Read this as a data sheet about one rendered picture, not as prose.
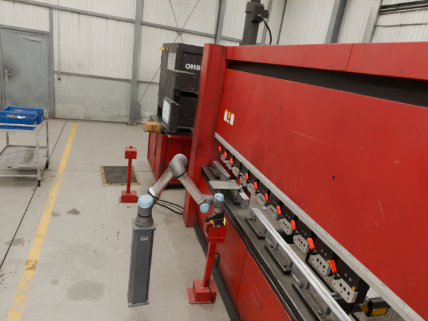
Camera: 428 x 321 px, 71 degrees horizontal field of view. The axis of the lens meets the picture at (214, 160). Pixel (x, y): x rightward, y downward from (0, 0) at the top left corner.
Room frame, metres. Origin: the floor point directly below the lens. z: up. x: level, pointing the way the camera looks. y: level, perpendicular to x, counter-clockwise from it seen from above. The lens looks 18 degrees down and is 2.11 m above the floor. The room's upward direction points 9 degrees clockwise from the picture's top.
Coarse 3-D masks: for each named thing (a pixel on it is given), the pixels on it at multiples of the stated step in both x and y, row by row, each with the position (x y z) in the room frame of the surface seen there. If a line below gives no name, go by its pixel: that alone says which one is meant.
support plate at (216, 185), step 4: (212, 184) 2.71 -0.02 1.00; (216, 184) 2.72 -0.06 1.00; (220, 184) 2.74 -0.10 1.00; (224, 184) 2.75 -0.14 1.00; (216, 188) 2.63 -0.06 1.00; (220, 188) 2.64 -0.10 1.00; (224, 188) 2.66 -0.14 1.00; (228, 188) 2.67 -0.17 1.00; (232, 188) 2.69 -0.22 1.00; (236, 188) 2.70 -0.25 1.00
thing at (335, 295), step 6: (330, 294) 1.57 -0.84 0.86; (336, 294) 1.58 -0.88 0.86; (336, 300) 1.55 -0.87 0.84; (342, 300) 1.55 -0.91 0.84; (342, 306) 1.55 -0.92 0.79; (348, 306) 1.57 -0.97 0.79; (354, 306) 1.58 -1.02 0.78; (390, 306) 1.67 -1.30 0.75; (348, 312) 1.56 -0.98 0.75; (354, 312) 1.57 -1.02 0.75
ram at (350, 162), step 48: (240, 96) 2.99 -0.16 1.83; (288, 96) 2.15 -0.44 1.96; (336, 96) 1.68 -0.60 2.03; (240, 144) 2.80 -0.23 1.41; (288, 144) 2.03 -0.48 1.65; (336, 144) 1.59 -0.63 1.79; (384, 144) 1.31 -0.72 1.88; (288, 192) 1.90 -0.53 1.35; (336, 192) 1.50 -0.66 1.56; (384, 192) 1.24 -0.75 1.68; (336, 240) 1.40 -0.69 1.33; (384, 240) 1.17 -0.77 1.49
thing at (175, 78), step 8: (168, 72) 3.93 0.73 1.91; (176, 72) 3.55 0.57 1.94; (184, 72) 3.73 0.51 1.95; (168, 80) 3.87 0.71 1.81; (176, 80) 3.56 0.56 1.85; (184, 80) 3.59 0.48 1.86; (192, 80) 3.63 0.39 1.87; (176, 88) 3.56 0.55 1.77; (184, 88) 3.60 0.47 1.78; (192, 88) 3.64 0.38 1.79; (176, 96) 3.97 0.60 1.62
